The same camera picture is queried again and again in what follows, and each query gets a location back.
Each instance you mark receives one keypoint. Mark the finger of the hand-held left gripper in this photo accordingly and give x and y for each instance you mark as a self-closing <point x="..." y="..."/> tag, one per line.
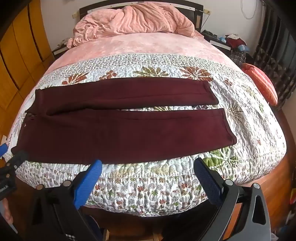
<point x="19" y="158"/>
<point x="3" y="149"/>

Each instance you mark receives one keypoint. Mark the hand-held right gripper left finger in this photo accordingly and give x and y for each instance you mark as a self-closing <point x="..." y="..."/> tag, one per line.
<point x="90" y="182"/>

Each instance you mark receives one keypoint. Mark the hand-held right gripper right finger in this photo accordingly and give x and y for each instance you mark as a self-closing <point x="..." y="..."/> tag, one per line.
<point x="207" y="177"/>

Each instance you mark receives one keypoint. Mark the maroon pants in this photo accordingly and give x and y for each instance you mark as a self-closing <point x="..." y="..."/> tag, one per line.
<point x="115" y="132"/>

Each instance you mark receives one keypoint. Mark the person's left hand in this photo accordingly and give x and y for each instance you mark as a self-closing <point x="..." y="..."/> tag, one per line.
<point x="6" y="212"/>

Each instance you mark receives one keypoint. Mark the floral quilted bedspread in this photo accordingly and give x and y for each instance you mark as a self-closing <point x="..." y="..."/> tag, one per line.
<point x="161" y="185"/>

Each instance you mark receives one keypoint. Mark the person's plaid clothing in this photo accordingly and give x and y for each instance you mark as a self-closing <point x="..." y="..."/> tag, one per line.
<point x="69" y="234"/>

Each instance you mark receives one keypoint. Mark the orange wooden wardrobe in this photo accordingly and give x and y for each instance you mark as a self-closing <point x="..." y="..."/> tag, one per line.
<point x="20" y="58"/>

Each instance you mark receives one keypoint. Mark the orange cushion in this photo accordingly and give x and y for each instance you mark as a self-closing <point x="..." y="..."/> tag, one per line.
<point x="261" y="81"/>

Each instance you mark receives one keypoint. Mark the dark nightstand with white drawer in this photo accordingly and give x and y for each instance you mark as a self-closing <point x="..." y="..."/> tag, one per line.
<point x="59" y="49"/>

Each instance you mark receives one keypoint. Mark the plaid bag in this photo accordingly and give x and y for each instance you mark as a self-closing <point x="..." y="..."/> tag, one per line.
<point x="238" y="58"/>

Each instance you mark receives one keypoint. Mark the cluttered dark nightstand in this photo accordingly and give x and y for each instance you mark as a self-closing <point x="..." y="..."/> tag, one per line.
<point x="219" y="45"/>

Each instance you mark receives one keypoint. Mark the blue and white packet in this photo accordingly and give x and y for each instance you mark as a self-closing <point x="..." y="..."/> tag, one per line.
<point x="223" y="39"/>

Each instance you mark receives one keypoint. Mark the dark red cloth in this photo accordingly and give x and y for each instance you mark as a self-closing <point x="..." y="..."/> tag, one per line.
<point x="235" y="41"/>

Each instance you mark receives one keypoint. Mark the dark patterned curtain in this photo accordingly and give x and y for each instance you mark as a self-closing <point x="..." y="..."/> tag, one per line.
<point x="277" y="58"/>

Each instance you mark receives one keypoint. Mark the pink bed sheet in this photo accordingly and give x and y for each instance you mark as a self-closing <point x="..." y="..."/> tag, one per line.
<point x="143" y="44"/>

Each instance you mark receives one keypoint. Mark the dark wooden headboard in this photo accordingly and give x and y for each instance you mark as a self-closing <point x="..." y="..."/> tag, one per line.
<point x="83" y="10"/>

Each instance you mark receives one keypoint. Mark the crumpled pink blanket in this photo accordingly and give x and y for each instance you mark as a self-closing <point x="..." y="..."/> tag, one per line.
<point x="138" y="20"/>

